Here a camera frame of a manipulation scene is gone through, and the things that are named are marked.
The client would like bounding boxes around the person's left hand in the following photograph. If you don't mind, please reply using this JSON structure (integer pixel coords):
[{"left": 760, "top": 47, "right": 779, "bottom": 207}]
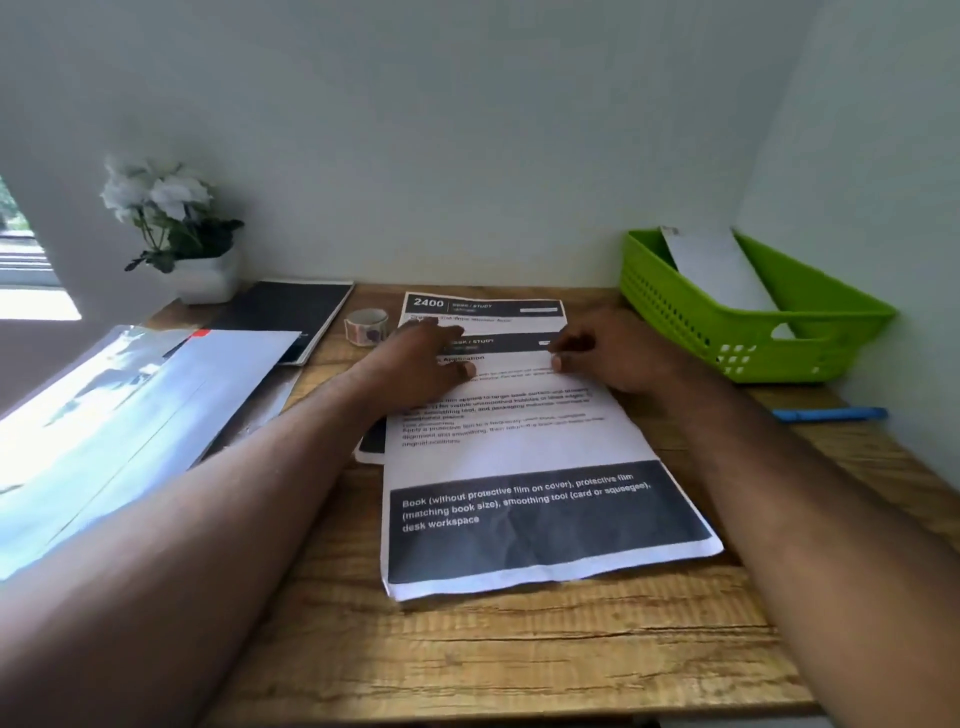
[{"left": 359, "top": 318, "right": 479, "bottom": 410}]

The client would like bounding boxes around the person's right hand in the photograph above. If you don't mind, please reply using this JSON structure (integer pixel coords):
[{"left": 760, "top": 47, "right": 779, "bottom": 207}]
[{"left": 548, "top": 307, "right": 706, "bottom": 399}]

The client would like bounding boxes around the green plastic basket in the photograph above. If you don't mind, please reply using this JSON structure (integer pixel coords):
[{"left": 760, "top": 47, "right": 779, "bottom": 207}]
[{"left": 619, "top": 227, "right": 899, "bottom": 385}]

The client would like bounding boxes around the patterned tape roll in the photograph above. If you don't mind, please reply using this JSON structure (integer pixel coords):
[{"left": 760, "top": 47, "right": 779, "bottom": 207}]
[{"left": 343, "top": 307, "right": 390, "bottom": 348}]

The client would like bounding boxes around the black white printed paper sheet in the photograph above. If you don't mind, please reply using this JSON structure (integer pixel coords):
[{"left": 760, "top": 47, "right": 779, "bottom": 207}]
[
  {"left": 354, "top": 290, "right": 568, "bottom": 466},
  {"left": 378, "top": 333, "right": 725, "bottom": 603}
]

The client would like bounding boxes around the white paper envelope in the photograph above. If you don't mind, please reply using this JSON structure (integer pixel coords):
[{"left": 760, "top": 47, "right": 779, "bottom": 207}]
[{"left": 659, "top": 224, "right": 798, "bottom": 340}]

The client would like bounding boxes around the stack of white envelopes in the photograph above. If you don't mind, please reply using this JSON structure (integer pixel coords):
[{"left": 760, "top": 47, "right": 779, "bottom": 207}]
[{"left": 0, "top": 327, "right": 303, "bottom": 583}]

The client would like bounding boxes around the person's left forearm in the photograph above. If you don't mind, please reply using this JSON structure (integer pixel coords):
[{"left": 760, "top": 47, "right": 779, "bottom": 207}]
[{"left": 0, "top": 367, "right": 406, "bottom": 728}]

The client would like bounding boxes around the person's right forearm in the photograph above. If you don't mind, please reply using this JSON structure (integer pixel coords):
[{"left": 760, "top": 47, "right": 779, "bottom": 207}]
[{"left": 659, "top": 359, "right": 960, "bottom": 728}]

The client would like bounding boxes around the black notebook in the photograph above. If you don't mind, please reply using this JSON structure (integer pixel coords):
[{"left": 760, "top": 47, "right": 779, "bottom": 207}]
[{"left": 206, "top": 279, "right": 355, "bottom": 367}]

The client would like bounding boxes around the blue pen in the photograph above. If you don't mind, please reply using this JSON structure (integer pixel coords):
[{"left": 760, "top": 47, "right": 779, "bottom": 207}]
[{"left": 772, "top": 407, "right": 890, "bottom": 424}]

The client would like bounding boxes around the white flower plant in pot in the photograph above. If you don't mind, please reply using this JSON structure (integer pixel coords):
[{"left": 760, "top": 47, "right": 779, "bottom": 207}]
[{"left": 99, "top": 153, "right": 246, "bottom": 305}]

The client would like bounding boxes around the clear plastic wrapper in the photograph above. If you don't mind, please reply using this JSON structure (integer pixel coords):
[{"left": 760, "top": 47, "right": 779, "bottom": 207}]
[{"left": 0, "top": 322, "right": 305, "bottom": 466}]

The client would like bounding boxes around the grey window frame rail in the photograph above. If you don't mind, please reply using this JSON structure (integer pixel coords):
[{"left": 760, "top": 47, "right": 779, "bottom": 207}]
[{"left": 0, "top": 232, "right": 61, "bottom": 290}]

